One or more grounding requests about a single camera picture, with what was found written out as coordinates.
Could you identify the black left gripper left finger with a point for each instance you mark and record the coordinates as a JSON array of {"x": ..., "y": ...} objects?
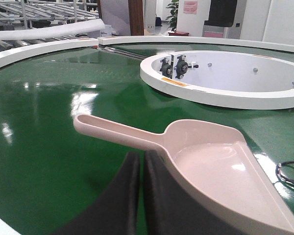
[{"x": 114, "y": 212}]

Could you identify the red box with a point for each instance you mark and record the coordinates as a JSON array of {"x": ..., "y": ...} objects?
[{"x": 178, "y": 33}]

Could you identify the white outer guard rail right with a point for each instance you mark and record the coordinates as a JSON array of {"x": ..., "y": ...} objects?
[{"x": 198, "y": 40}]

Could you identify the black bearing block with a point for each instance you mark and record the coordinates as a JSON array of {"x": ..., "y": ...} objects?
[
  {"x": 166, "y": 68},
  {"x": 182, "y": 67}
]

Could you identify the white foam roll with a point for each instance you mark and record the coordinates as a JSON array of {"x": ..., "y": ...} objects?
[{"x": 54, "y": 31}]

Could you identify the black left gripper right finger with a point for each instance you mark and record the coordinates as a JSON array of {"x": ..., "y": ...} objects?
[{"x": 170, "y": 210}]

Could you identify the black machine with pink panel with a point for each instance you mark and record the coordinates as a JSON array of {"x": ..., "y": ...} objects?
[{"x": 221, "y": 18}]

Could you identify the white outer guard rail left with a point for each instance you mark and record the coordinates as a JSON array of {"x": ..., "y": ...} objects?
[{"x": 17, "y": 54}]

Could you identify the pink wall notice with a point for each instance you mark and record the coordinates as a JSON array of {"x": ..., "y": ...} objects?
[{"x": 190, "y": 7}]

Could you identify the left black bearing block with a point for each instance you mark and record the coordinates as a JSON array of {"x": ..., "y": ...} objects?
[{"x": 166, "y": 68}]

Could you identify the green potted plant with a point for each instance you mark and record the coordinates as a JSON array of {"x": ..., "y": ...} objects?
[{"x": 172, "y": 18}]

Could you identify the white guard rail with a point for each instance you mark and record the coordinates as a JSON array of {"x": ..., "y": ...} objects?
[
  {"x": 198, "y": 40},
  {"x": 17, "y": 54}
]

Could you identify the right black bearing block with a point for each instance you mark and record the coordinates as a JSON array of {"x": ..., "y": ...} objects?
[{"x": 182, "y": 67}]

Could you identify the metal roller conveyor rack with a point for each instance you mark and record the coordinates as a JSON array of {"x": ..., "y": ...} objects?
[{"x": 36, "y": 14}]

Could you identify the pink plastic dustpan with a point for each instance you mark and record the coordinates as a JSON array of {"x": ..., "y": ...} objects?
[{"x": 213, "y": 163}]

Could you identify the steel conveyor joint rollers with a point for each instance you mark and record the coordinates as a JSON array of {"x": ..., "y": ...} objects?
[{"x": 122, "y": 52}]

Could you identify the brown wooden pillar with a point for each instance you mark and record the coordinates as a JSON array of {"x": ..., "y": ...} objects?
[{"x": 136, "y": 17}]

